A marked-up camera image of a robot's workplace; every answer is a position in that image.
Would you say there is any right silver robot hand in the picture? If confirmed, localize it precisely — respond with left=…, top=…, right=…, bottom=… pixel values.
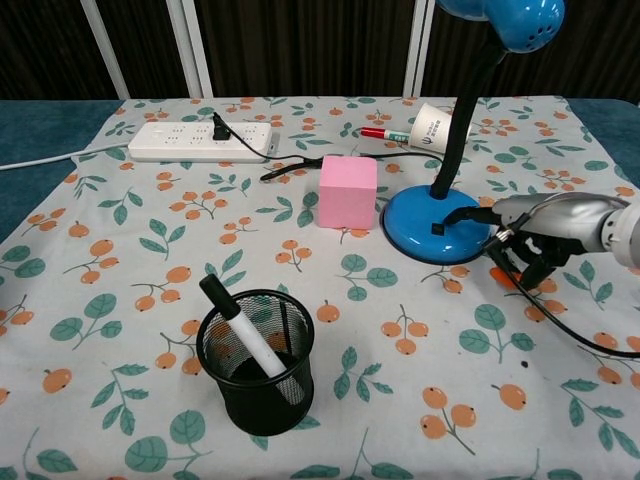
left=442, top=191, right=632, bottom=291

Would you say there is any blue desk lamp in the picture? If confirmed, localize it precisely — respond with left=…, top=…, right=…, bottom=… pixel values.
left=380, top=0, right=566, bottom=266

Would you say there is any white paper cup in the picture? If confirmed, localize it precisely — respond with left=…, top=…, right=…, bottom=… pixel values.
left=408, top=103, right=472, bottom=155

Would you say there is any red capped marker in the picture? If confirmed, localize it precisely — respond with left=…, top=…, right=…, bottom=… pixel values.
left=360, top=127, right=413, bottom=143

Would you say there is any pink cube block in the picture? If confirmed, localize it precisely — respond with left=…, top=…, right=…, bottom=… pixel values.
left=318, top=155, right=378, bottom=232

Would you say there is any floral fruit print tablecloth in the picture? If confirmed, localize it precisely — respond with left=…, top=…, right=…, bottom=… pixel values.
left=0, top=95, right=640, bottom=480

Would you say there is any black and white marker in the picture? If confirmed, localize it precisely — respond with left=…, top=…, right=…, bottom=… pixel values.
left=198, top=274, right=288, bottom=379

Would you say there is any black mesh pen holder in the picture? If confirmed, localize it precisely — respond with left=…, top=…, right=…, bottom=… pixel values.
left=195, top=292, right=316, bottom=437

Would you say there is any white power strip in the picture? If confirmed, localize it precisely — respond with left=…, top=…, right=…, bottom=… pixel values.
left=127, top=122, right=279, bottom=164

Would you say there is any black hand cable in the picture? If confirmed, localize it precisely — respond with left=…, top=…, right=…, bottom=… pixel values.
left=483, top=191, right=640, bottom=359

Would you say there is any white frame post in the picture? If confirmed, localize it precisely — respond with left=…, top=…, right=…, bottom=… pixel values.
left=401, top=0, right=437, bottom=98
left=166, top=0, right=215, bottom=99
left=79, top=0, right=131, bottom=100

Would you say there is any black lamp plug and cord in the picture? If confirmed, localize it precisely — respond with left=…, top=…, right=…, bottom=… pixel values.
left=210, top=112, right=443, bottom=183

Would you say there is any white power strip cable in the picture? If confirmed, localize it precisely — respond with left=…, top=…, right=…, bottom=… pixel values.
left=0, top=143, right=130, bottom=171

